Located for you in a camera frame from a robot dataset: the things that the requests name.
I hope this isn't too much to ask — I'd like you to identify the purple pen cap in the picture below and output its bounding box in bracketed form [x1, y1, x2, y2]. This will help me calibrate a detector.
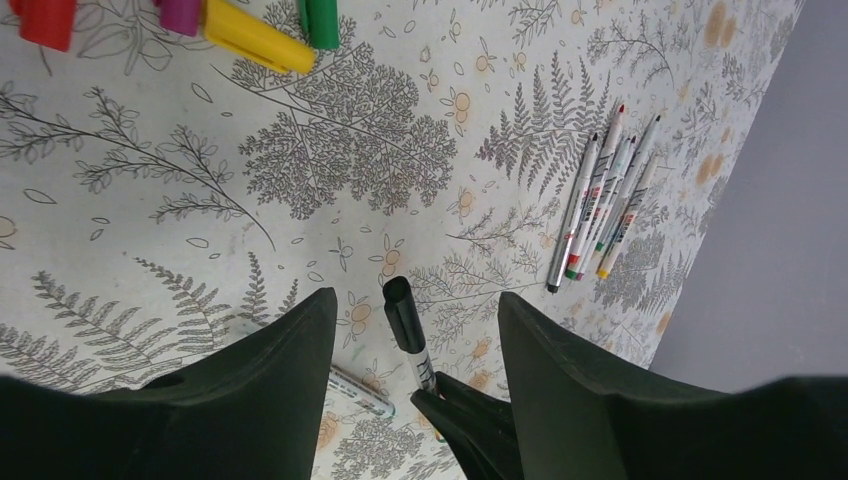
[153, 0, 202, 37]

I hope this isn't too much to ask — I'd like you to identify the red cap marker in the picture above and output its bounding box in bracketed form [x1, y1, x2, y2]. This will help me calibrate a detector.
[565, 104, 625, 280]

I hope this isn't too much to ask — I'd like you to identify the red pen cap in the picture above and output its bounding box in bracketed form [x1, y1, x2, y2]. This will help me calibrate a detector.
[8, 0, 77, 52]

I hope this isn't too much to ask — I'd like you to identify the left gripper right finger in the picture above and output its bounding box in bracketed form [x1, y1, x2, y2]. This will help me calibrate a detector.
[498, 293, 847, 479]

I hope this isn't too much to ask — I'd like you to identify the clear cap marker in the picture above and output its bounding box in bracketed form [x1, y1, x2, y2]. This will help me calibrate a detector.
[328, 365, 396, 418]

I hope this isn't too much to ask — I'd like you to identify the green cap marker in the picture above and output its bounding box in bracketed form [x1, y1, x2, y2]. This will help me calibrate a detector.
[546, 133, 599, 293]
[575, 137, 636, 281]

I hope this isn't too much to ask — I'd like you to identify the yellow cap marker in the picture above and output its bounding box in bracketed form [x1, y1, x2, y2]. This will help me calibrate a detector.
[597, 156, 659, 279]

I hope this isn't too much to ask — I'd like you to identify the floral fern table mat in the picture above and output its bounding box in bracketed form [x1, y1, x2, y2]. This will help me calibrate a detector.
[1, 1, 803, 479]

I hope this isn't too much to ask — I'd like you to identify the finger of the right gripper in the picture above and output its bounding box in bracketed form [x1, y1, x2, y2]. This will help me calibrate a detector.
[411, 372, 524, 480]

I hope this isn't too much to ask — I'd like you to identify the black cap marker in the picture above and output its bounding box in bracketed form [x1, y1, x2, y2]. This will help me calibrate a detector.
[382, 276, 437, 394]

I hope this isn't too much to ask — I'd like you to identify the yellow pen cap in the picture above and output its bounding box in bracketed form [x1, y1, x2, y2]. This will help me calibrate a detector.
[202, 0, 315, 74]

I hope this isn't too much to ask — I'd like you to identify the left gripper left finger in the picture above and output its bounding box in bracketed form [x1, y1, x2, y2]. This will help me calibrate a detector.
[1, 287, 337, 479]

